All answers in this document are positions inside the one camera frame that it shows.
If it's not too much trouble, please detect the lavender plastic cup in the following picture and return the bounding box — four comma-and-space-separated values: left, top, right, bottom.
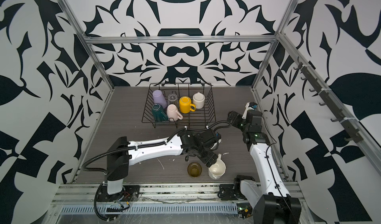
152, 90, 168, 109

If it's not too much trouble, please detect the cream mug pink handle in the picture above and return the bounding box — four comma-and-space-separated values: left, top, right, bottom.
167, 104, 183, 122

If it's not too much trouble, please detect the black wire dish rack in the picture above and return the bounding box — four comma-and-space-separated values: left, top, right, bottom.
142, 83, 216, 128

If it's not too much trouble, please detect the cream white mug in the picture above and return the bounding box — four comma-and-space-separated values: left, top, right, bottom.
208, 154, 226, 180

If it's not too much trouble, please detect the white mug red inside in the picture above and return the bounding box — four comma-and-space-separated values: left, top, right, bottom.
192, 92, 205, 110

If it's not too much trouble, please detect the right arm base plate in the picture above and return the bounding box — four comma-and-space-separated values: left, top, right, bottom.
217, 184, 247, 201

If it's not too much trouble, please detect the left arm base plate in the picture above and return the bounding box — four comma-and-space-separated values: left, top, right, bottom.
94, 184, 140, 202

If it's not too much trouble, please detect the white slotted cable duct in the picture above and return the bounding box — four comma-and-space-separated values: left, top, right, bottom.
59, 203, 239, 215

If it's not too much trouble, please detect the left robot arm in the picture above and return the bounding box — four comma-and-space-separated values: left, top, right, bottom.
106, 128, 222, 195

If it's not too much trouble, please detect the aluminium frame crossbar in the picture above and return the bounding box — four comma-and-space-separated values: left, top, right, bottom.
84, 35, 276, 44

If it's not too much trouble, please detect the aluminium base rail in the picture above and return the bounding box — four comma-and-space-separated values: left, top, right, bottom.
50, 180, 306, 205

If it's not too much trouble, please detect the dark green mug white inside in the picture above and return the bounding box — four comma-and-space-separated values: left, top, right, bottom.
151, 104, 169, 122

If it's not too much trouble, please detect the yellow mug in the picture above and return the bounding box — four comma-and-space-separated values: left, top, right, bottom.
179, 96, 196, 114

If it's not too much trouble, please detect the clear glass tumbler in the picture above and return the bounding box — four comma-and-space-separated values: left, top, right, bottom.
167, 93, 179, 107

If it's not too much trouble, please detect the green circuit board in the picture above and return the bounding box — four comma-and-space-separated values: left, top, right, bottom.
237, 203, 253, 219

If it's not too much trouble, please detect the left black corrugated cable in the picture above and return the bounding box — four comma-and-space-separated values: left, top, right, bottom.
81, 120, 231, 222

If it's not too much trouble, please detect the olive green glass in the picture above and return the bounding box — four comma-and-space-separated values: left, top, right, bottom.
187, 162, 202, 178

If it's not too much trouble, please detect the grey wall hook rail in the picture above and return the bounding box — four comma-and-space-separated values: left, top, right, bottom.
294, 58, 364, 143

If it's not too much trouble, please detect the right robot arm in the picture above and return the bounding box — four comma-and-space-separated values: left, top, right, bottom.
227, 110, 302, 224

